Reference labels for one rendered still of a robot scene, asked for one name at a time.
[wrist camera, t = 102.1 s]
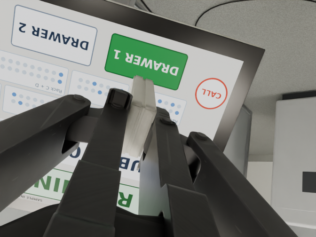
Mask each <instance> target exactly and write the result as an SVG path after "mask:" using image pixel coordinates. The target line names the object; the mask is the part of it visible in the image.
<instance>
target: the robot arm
mask: <svg viewBox="0 0 316 237"><path fill-rule="evenodd" d="M90 106H91V101H90V100H88V99H87V98H85V97H83V96H81V95H77V94H74V95H65V96H63V97H60V98H58V99H55V100H52V101H50V102H48V103H45V104H43V105H40V106H38V107H35V108H33V109H30V110H28V111H25V112H22V113H20V114H17V115H15V116H12V117H10V118H7V119H5V120H2V121H0V212H1V211H3V210H4V209H5V208H6V207H7V206H9V205H10V204H11V203H12V202H14V201H15V200H16V199H17V198H18V197H20V196H21V195H22V194H23V193H25V192H26V191H27V190H28V189H29V188H30V187H31V186H33V185H34V184H35V183H36V182H38V181H39V180H40V179H41V178H42V177H44V176H45V175H46V174H47V173H49V172H50V171H51V170H52V169H53V168H55V167H56V166H57V165H58V164H60V163H61V162H62V161H63V160H64V159H66V158H67V157H68V156H69V155H70V154H72V153H73V152H74V151H75V150H76V149H77V148H78V147H79V144H80V142H83V143H87V147H86V149H85V151H84V154H83V156H82V158H81V160H80V159H79V160H78V162H77V165H76V167H75V169H74V172H73V174H72V176H71V178H70V181H69V183H68V185H67V187H66V190H65V192H64V194H63V197H62V199H61V201H60V203H58V204H53V205H49V206H46V207H43V208H41V209H39V210H36V211H34V212H32V213H29V214H27V215H25V216H22V217H20V218H18V219H15V220H13V221H11V222H8V223H6V224H4V225H1V226H0V237H298V236H297V235H296V234H295V233H294V231H293V230H292V229H291V228H290V227H289V226H288V225H287V224H286V223H285V221H284V220H283V219H282V218H281V217H280V216H279V215H278V214H277V212H276V211H275V210H274V209H273V208H272V207H271V206H270V205H269V203H268V202H267V201H266V200H265V199H264V198H263V197H262V196H261V194H260V193H259V192H258V191H257V190H256V189H255V188H254V187H253V185H252V184H251V183H250V182H249V181H248V180H247V179H246V178H245V177H244V176H243V175H242V174H241V172H240V171H239V170H238V169H237V168H236V167H235V166H234V165H233V163H232V162H231V161H230V160H229V159H228V158H227V157H226V156H225V154H224V153H223V152H222V151H221V150H220V149H219V148H218V147H217V145H216V144H215V143H214V142H213V141H212V140H211V139H210V138H209V137H208V136H206V135H205V134H204V133H201V132H194V131H192V132H190V134H189V136H188V137H186V136H184V135H182V134H180V133H179V130H178V126H177V124H176V123H175V122H173V121H172V120H171V119H170V115H169V112H168V111H167V110H166V109H163V108H160V107H157V106H156V99H155V91H154V83H153V81H152V80H150V79H147V78H146V79H143V77H141V76H138V75H136V76H134V78H133V81H132V84H131V87H130V90H129V92H127V91H125V90H122V89H118V88H110V89H109V92H108V95H107V99H106V102H105V105H104V107H103V108H92V107H90ZM142 151H143V153H142ZM125 153H129V156H132V157H135V158H138V157H140V156H141V154H142V156H141V158H140V161H139V164H138V166H137V169H136V170H137V171H138V170H139V169H140V183H139V206H138V215H137V214H134V213H132V212H130V211H127V210H125V209H123V208H121V207H118V206H117V200H118V194H119V185H120V178H121V171H119V166H120V160H121V154H125Z"/></svg>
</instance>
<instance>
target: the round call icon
mask: <svg viewBox="0 0 316 237"><path fill-rule="evenodd" d="M233 83H234V82H232V81H229V80H225V79H221V78H218V77H215V76H211V75H208V74H204V73H200V75H199V78H198V81H197V85H196V87H195V90H194V93H193V96H192V99H191V102H190V106H193V107H197V108H200V109H204V110H207V111H212V112H216V113H219V114H222V111H223V109H224V106H225V104H226V101H227V99H228V96H229V94H230V91H231V89H232V86H233Z"/></svg>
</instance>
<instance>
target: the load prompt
mask: <svg viewBox="0 0 316 237"><path fill-rule="evenodd" d="M72 174H73V172H70V171H65V170H61V169H57V168H53V169H52V170H51V171H50V172H49V173H47V174H46V175H45V176H44V177H42V178H41V179H40V180H39V181H38V182H36V183H35V184H34V185H33V186H31V187H30V188H29V189H28V190H27V191H26V192H25V193H24V194H29V195H33V196H38V197H42V198H48V199H52V200H57V201H61V199H62V197H63V194H64V192H65V190H66V187H67V185H68V183H69V181H70V178H71V176H72ZM117 206H118V207H121V208H123V209H125V210H127V211H130V212H132V213H134V214H137V215H138V206H139V187H136V186H131V185H127V184H123V183H120V185H119V191H118V200H117Z"/></svg>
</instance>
